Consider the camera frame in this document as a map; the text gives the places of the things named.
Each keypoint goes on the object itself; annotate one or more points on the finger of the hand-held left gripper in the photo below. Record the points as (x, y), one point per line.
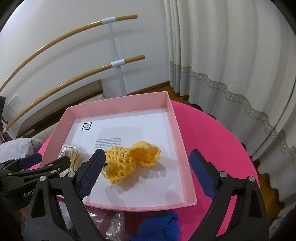
(59, 165)
(30, 161)

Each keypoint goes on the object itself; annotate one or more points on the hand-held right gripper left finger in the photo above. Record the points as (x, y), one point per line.
(92, 172)

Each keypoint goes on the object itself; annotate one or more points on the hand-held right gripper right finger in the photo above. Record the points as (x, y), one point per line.
(203, 176)

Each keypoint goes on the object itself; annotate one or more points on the cotton swab packet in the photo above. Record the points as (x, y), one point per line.
(76, 157)

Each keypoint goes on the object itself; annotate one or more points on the yellow crochet net pouch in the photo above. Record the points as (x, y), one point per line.
(120, 162)

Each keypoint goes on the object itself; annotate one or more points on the pink cardboard box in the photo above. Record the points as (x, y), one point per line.
(115, 105)

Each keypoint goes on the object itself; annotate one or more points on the grey white bedding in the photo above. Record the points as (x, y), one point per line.
(16, 148)

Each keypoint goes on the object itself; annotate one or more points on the round pink table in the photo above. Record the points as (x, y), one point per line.
(208, 129)

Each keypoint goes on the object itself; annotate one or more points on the clear plastic bag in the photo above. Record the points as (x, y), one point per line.
(113, 222)

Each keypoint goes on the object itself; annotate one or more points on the white printed paper sheet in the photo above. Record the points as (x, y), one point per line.
(138, 125)

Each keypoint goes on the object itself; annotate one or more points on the blue knitted cloth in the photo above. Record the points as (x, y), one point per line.
(159, 227)

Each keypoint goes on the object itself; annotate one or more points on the brown low wooden platform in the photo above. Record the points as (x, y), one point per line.
(89, 89)

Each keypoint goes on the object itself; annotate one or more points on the white lace-trimmed curtain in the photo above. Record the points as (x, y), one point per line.
(231, 58)

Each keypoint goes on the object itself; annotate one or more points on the white barre post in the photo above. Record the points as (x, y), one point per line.
(5, 129)
(121, 81)

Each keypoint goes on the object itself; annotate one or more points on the white wall socket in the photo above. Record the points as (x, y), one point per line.
(12, 101)

